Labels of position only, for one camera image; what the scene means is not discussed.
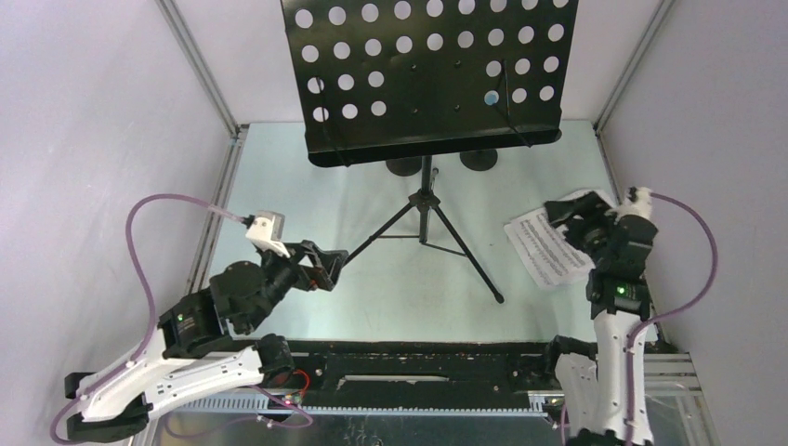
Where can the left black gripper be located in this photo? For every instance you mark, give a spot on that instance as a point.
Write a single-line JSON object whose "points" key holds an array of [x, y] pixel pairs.
{"points": [[327, 265]]}

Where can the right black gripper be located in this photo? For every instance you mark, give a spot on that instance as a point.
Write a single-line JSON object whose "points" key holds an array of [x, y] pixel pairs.
{"points": [[587, 205]]}

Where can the sheet music page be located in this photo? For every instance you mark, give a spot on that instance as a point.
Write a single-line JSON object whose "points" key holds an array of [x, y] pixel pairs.
{"points": [[549, 259], [602, 194]]}

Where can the black music stand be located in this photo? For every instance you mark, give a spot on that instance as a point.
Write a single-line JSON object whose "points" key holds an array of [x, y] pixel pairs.
{"points": [[389, 80]]}

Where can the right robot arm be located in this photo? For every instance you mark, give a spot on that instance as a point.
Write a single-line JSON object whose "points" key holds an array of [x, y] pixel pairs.
{"points": [[604, 383]]}

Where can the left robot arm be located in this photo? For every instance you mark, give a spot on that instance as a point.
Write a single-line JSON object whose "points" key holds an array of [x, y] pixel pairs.
{"points": [[192, 353]]}

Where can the right black microphone stand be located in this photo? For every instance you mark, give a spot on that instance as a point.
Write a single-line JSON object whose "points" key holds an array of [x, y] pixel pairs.
{"points": [[479, 160]]}

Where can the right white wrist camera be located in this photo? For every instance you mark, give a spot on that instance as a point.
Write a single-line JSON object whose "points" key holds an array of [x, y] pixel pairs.
{"points": [[638, 202]]}

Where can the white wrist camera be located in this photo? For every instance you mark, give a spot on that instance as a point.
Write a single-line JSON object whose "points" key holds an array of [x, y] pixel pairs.
{"points": [[264, 232], [638, 202]]}

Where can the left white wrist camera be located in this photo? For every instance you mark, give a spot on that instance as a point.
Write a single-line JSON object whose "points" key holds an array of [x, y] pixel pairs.
{"points": [[264, 232]]}

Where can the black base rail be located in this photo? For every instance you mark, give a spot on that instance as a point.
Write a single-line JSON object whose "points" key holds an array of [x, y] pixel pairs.
{"points": [[427, 376]]}

